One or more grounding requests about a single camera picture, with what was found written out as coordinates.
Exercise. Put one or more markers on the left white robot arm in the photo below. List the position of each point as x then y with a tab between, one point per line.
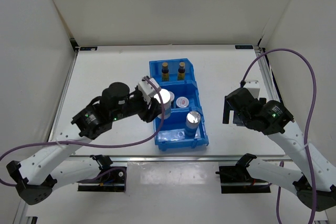
47	170

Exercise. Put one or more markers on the left blue corner label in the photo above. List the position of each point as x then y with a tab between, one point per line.
88	48

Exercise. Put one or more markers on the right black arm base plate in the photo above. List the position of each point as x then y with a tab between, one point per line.
234	182

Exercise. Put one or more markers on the brown bottle yellow label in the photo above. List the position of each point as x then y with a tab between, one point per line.
165	71
181	71

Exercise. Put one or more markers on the silver-lid white jar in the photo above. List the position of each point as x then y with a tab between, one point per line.
193	120
166	98

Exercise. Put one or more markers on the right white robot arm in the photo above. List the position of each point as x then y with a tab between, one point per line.
314	181

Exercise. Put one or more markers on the blue corner label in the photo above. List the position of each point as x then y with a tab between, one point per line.
88	48
244	47

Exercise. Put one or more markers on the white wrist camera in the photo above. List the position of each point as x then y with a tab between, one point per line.
253	87
147	89

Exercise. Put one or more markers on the blue three-compartment plastic bin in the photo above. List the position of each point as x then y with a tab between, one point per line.
171	134

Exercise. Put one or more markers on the red-label lid jar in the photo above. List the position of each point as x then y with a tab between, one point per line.
182	102
172	99

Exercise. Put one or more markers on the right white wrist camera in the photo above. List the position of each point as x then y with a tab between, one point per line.
253	87

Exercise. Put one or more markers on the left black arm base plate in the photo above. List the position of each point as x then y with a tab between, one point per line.
113	180

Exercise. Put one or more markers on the right blue corner label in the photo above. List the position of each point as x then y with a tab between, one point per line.
244	47

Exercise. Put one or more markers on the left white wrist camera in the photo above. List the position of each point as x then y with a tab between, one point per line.
147	89

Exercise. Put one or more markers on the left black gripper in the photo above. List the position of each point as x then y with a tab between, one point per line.
147	115

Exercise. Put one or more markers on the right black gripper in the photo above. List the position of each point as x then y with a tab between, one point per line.
227	109

